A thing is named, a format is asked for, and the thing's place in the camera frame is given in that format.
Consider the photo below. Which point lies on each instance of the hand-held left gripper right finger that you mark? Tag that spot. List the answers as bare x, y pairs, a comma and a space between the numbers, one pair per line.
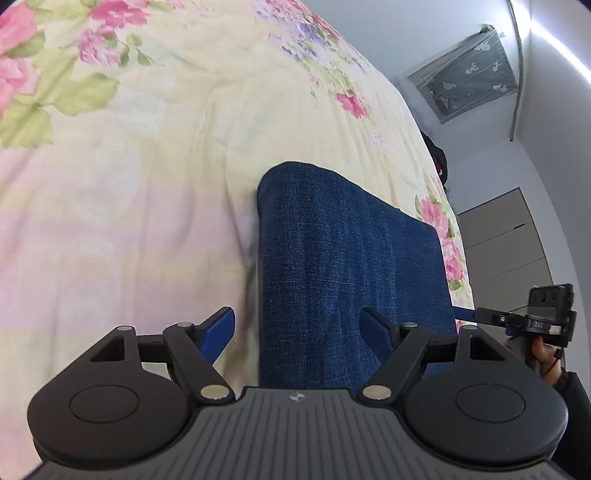
376, 330

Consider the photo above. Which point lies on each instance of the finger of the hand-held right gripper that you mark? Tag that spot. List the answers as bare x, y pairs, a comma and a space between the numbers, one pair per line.
485, 316

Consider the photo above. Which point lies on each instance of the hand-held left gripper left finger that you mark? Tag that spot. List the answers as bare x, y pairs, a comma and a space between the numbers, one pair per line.
220, 328

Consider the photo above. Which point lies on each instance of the blue denim pants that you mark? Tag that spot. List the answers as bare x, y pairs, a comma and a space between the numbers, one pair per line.
337, 258

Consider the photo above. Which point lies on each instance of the person's right forearm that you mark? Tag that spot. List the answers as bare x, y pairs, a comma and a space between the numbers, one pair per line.
570, 415

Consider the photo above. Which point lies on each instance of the person's right hand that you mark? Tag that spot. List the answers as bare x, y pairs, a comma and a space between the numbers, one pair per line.
547, 360

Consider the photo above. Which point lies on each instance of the grey wardrobe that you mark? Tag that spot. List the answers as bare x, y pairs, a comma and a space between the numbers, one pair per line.
503, 249

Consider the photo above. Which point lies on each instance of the floral bed blanket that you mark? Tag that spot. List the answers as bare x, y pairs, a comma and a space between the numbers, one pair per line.
138, 207

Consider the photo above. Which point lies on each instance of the pile of dark clothes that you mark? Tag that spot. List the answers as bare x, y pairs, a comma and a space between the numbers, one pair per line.
436, 157

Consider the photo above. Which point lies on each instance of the grey printed window curtain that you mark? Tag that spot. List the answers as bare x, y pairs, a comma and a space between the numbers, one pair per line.
466, 74

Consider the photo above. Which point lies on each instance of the air conditioner pipe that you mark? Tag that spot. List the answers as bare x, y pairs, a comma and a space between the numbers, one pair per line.
517, 69

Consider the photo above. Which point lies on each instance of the ceiling light strip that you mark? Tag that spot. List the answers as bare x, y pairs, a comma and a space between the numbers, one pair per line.
561, 46

